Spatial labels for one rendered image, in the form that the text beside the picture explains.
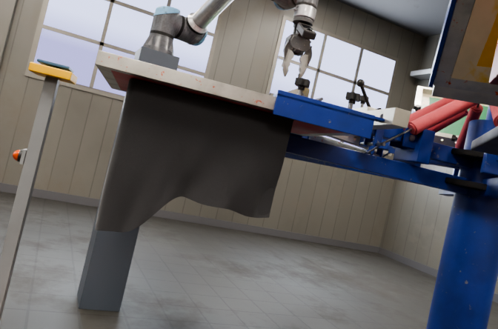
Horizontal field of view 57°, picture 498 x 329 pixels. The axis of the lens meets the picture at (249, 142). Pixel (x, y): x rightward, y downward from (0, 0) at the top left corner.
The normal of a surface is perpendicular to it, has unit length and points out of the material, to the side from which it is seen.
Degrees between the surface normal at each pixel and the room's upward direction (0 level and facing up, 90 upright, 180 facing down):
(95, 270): 90
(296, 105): 90
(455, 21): 148
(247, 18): 90
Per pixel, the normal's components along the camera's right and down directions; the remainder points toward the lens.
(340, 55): 0.39, 0.05
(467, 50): -0.34, 0.77
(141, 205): -0.17, -0.02
